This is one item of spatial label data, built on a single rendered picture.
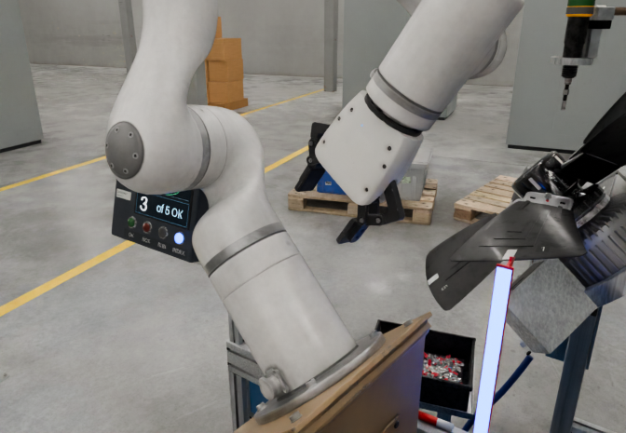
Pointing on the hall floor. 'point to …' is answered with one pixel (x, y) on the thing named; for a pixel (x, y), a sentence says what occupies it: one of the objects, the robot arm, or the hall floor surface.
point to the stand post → (572, 375)
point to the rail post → (238, 400)
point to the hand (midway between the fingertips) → (326, 209)
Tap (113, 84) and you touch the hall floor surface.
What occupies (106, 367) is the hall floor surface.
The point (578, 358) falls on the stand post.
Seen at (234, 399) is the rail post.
